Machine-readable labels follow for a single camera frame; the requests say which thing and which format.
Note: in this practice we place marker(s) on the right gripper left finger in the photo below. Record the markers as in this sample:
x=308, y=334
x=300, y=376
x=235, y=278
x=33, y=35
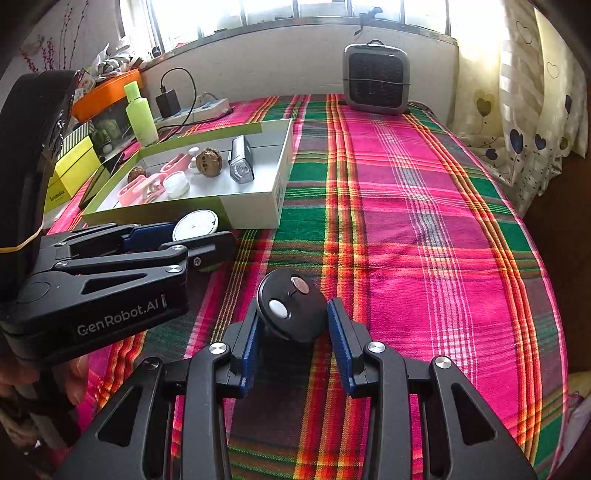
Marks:
x=131, y=436

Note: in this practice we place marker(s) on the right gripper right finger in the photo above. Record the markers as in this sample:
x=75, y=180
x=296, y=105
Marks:
x=462, y=437

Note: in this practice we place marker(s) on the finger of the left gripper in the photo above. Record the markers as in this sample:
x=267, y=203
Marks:
x=105, y=239
x=164, y=256

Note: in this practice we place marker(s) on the black round remote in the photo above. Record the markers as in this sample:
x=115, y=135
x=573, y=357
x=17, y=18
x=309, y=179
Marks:
x=292, y=306

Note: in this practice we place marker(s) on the brown walnut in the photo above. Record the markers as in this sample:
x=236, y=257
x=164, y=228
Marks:
x=209, y=162
x=135, y=172

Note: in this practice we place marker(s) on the white knob earpiece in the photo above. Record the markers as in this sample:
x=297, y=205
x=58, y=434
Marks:
x=193, y=152

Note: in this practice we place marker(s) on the person's left hand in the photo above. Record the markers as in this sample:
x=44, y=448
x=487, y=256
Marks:
x=72, y=378

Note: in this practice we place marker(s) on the white round green-base jar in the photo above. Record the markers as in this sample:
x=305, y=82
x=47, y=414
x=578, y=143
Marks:
x=197, y=232

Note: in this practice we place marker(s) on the pink clip lower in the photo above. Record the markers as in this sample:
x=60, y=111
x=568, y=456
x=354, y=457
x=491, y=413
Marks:
x=141, y=190

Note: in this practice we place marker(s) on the pink clip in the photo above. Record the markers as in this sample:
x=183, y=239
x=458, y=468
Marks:
x=141, y=190
x=178, y=163

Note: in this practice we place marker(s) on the white round lid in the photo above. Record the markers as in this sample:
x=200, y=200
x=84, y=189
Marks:
x=175, y=185

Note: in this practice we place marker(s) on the black smartphone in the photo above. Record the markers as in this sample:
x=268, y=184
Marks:
x=101, y=176

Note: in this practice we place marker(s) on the yellow shoe box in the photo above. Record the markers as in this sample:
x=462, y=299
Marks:
x=71, y=171

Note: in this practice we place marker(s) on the green cardboard box tray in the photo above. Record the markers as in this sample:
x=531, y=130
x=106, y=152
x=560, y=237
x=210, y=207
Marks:
x=254, y=205

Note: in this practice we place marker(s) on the silver black rectangular device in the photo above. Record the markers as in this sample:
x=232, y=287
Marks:
x=240, y=160

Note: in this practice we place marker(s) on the pink clip upper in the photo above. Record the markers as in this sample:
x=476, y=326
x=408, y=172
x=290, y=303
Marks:
x=178, y=163

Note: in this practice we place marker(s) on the striped grey white box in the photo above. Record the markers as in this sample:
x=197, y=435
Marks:
x=75, y=137

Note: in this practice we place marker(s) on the green lotion bottle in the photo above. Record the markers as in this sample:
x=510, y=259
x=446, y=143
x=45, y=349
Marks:
x=140, y=116

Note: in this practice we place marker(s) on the white power strip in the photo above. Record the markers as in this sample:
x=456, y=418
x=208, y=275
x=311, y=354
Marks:
x=210, y=110

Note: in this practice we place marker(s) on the black power adapter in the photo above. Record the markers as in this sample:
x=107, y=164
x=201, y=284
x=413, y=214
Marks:
x=167, y=103

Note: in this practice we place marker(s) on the orange tray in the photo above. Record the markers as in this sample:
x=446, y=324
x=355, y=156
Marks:
x=104, y=95

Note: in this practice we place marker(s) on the red twig decoration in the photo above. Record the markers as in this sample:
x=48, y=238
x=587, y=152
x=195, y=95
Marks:
x=56, y=51

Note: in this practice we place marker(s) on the grey small space heater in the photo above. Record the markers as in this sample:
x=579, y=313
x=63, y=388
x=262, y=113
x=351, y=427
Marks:
x=376, y=78

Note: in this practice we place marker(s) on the black window hook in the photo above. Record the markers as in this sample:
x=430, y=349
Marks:
x=366, y=18

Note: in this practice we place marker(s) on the heart pattern curtain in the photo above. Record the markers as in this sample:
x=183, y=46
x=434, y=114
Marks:
x=521, y=100

